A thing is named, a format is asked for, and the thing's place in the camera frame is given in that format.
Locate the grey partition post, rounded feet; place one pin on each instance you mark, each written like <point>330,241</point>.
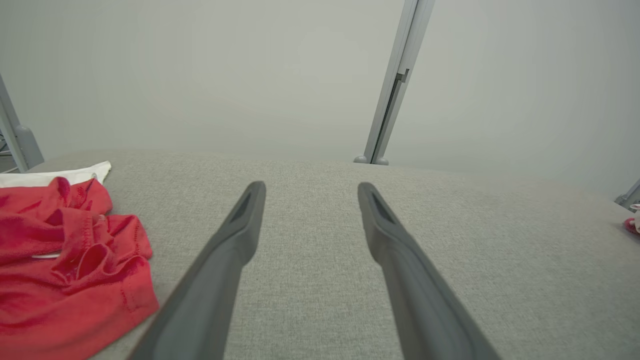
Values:
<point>395,85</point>

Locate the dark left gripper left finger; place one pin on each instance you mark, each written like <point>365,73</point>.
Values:
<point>210,290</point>

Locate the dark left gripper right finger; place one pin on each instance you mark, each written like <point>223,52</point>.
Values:
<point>420,300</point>

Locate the red garment with hemmed edges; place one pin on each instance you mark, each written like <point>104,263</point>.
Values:
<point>60,300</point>

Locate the plain red garment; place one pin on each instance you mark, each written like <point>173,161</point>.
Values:
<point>633,226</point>

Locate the white garment with red stripes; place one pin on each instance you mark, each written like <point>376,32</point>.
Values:
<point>65,176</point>

